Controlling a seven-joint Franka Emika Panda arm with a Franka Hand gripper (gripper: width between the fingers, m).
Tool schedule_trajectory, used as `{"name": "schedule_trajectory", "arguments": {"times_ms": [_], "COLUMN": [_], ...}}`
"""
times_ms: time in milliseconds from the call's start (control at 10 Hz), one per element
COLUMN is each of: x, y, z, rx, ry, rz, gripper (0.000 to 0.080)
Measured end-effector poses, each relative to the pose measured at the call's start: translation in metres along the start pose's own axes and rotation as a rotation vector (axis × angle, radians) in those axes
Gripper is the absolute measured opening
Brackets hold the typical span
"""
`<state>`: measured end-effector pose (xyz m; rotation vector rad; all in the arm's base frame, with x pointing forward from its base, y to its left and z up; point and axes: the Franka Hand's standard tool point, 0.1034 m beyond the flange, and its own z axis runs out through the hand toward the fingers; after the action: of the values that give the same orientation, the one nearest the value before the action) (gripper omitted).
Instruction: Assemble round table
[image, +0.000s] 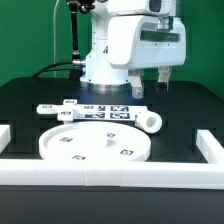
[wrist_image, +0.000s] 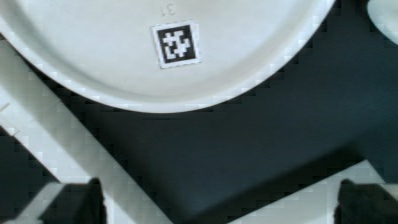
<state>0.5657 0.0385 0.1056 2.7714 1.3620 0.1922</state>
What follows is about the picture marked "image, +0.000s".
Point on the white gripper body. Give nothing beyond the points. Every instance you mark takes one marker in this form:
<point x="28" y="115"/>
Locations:
<point x="135" y="42"/>

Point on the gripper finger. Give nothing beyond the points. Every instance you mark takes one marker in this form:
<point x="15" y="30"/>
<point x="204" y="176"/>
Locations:
<point x="162" y="84"/>
<point x="135" y="78"/>

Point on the white round table top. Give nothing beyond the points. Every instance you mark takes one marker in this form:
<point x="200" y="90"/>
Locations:
<point x="95" y="141"/>

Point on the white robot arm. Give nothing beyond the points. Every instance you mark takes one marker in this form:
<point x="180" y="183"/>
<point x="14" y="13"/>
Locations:
<point x="98" y="73"/>

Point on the white tag plate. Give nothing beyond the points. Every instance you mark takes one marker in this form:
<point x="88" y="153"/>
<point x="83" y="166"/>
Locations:
<point x="108" y="112"/>

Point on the white cross table base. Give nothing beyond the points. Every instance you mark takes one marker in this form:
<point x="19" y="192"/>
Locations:
<point x="64" y="112"/>

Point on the white right fence bar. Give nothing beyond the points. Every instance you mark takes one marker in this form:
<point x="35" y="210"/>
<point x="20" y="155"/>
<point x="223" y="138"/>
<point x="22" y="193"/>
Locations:
<point x="211" y="149"/>

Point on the white fence bar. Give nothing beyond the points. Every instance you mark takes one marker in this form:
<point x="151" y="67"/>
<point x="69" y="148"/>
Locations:
<point x="211" y="149"/>
<point x="126" y="174"/>
<point x="5" y="137"/>

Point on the white front fence bar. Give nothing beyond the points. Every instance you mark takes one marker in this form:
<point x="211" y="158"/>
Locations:
<point x="126" y="174"/>

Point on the white left fence bar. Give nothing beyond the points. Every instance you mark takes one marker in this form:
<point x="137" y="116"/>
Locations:
<point x="5" y="137"/>

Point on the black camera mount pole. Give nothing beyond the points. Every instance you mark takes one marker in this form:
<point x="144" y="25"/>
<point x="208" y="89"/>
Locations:
<point x="84" y="7"/>

